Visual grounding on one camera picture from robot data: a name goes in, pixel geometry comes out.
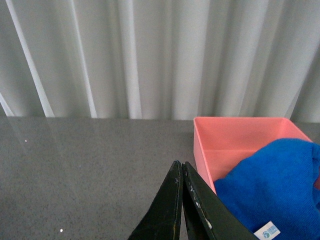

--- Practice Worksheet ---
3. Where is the blue microfiber cloth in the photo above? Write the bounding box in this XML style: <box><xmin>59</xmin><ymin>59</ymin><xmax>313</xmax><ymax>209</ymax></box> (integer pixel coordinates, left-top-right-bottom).
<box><xmin>214</xmin><ymin>138</ymin><xmax>320</xmax><ymax>240</ymax></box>

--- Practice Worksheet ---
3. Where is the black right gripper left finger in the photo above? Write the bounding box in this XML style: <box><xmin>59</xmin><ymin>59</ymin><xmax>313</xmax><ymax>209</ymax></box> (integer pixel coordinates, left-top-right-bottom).
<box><xmin>128</xmin><ymin>160</ymin><xmax>184</xmax><ymax>240</ymax></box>

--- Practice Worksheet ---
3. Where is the white pleated curtain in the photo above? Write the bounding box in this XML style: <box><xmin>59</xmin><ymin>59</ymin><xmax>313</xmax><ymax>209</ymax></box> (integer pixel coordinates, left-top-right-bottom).
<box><xmin>0</xmin><ymin>0</ymin><xmax>320</xmax><ymax>123</ymax></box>

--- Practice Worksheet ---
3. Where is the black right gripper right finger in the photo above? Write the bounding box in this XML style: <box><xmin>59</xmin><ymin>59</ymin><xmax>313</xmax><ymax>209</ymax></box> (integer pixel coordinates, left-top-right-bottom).
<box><xmin>182</xmin><ymin>162</ymin><xmax>257</xmax><ymax>240</ymax></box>

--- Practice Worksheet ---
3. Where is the pink plastic bin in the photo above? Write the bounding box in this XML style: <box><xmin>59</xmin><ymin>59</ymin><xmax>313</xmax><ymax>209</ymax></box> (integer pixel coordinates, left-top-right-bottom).
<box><xmin>194</xmin><ymin>117</ymin><xmax>320</xmax><ymax>198</ymax></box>

